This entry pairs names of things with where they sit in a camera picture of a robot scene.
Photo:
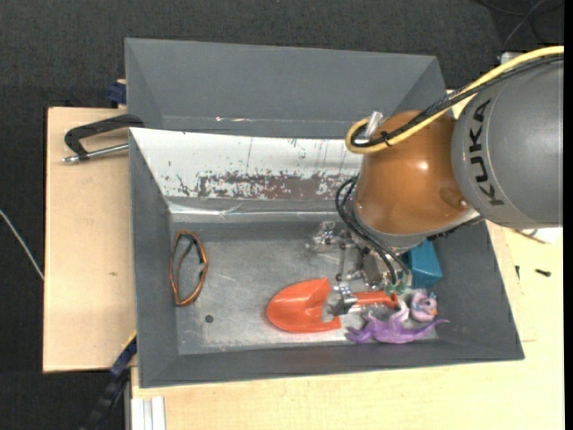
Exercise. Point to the pale brown flat board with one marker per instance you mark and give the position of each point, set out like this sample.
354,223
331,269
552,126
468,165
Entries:
85,240

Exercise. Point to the blue box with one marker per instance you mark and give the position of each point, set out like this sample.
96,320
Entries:
423,262

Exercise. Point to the clear plastic object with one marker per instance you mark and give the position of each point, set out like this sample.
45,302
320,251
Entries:
323,240

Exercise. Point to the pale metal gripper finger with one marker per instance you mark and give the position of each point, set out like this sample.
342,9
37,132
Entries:
336,312
345,291

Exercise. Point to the small black screw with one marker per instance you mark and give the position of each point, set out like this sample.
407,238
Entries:
544,272

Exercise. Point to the grey metal bin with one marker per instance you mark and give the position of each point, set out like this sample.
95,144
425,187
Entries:
250,83

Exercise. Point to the orange toy shovel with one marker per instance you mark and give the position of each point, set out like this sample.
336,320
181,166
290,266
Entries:
295,307

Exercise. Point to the purple toy dinosaur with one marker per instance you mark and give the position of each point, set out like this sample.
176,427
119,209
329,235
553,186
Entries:
394,332

